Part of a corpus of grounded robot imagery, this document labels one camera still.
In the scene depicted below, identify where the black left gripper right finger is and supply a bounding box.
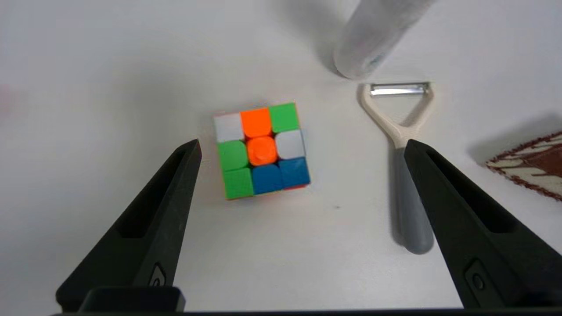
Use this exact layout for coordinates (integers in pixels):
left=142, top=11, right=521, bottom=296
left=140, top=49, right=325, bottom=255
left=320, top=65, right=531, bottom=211
left=403, top=139, right=562, bottom=309

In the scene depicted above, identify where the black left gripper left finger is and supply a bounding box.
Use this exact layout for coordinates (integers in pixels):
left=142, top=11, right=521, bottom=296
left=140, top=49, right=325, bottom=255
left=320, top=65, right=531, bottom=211
left=56, top=139, right=203, bottom=313

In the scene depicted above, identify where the grey handled white peeler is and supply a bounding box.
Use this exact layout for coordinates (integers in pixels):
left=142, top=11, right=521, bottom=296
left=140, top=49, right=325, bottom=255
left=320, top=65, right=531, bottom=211
left=359, top=82, right=435, bottom=255

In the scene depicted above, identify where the chocolate blueberry cake slice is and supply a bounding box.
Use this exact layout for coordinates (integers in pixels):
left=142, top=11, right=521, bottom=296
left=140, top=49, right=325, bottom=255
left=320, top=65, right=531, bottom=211
left=485, top=131, right=562, bottom=202

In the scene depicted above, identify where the colourful puzzle cube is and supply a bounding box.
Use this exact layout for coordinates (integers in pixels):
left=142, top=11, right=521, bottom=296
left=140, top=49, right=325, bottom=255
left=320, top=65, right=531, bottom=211
left=213, top=102, right=311, bottom=201

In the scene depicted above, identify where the white plastic bottle clear cap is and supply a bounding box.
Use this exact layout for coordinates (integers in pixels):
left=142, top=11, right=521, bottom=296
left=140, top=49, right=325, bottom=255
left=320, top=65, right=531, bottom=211
left=332, top=0, right=437, bottom=80

